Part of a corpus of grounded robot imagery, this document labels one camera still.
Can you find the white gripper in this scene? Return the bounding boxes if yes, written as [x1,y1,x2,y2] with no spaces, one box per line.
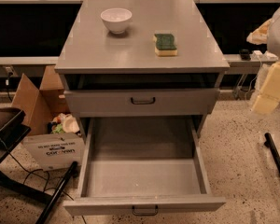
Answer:
[246,19,280,115]

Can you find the green yellow sponge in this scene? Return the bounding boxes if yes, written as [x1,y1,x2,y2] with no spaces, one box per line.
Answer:
[153,34,177,57]

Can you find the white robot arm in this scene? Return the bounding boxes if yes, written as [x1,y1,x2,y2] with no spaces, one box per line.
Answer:
[246,7,280,115]

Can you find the closed grey top drawer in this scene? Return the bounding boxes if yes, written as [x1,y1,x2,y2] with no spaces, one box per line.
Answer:
[64,89,219,118]

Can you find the open grey middle drawer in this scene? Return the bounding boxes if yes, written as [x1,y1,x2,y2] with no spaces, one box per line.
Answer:
[63,117,226,216]

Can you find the grey drawer cabinet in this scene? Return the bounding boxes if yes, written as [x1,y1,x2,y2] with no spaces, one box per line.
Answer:
[55,0,229,129]

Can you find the white power strip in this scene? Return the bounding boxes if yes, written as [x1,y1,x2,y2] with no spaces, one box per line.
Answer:
[252,50,278,61]

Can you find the black adapter on ledge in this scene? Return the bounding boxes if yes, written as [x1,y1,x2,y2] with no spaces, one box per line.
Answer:
[239,49,251,61]

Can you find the black pole right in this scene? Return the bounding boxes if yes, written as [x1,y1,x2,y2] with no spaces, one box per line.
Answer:
[264,133,280,175]

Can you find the white ceramic bowl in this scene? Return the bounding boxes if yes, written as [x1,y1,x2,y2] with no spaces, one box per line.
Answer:
[101,7,133,34]

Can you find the toys in cardboard box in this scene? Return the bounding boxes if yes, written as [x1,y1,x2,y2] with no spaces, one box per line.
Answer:
[48,113,80,133]

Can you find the open cardboard box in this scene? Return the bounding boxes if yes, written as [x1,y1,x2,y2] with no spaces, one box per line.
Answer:
[12,65,85,171]

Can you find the black top drawer handle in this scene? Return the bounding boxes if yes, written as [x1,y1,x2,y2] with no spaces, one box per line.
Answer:
[130,97,156,105]

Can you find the black drawer handle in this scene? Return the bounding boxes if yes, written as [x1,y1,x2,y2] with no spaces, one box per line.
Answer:
[132,205,159,217]
[130,97,156,105]

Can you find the black middle drawer handle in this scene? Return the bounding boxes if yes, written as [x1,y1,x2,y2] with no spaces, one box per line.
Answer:
[132,205,159,217]

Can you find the black floor cable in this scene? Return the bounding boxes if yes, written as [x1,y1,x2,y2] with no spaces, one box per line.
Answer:
[6,152,76,202]

